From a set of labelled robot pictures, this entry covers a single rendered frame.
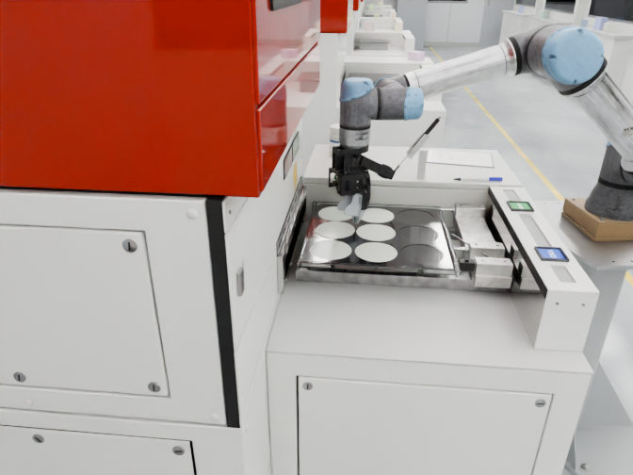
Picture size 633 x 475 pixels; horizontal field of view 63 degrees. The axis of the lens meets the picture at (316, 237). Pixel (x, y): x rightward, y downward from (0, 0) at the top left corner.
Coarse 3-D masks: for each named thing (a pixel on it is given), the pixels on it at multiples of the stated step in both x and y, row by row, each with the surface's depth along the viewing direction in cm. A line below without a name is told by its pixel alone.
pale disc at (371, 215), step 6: (366, 210) 146; (372, 210) 146; (378, 210) 146; (384, 210) 146; (366, 216) 142; (372, 216) 142; (378, 216) 142; (384, 216) 142; (390, 216) 142; (378, 222) 138
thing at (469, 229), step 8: (456, 224) 145; (464, 224) 142; (472, 224) 142; (480, 224) 142; (464, 232) 138; (472, 232) 138; (480, 232) 138; (488, 232) 138; (464, 240) 133; (472, 240) 133; (480, 240) 133; (488, 240) 133; (464, 256) 131; (472, 272) 121; (472, 280) 121; (480, 280) 118; (488, 280) 117; (496, 280) 117; (504, 280) 117
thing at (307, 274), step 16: (304, 272) 125; (320, 272) 125; (336, 272) 124; (352, 272) 124; (368, 272) 124; (384, 272) 124; (400, 272) 124; (448, 288) 123; (464, 288) 123; (480, 288) 123; (496, 288) 122
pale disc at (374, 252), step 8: (360, 248) 125; (368, 248) 125; (376, 248) 125; (384, 248) 125; (392, 248) 125; (360, 256) 121; (368, 256) 121; (376, 256) 121; (384, 256) 121; (392, 256) 121
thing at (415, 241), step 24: (408, 216) 142; (432, 216) 142; (312, 240) 128; (360, 240) 128; (384, 240) 129; (408, 240) 129; (432, 240) 129; (360, 264) 118; (384, 264) 118; (408, 264) 118; (432, 264) 118
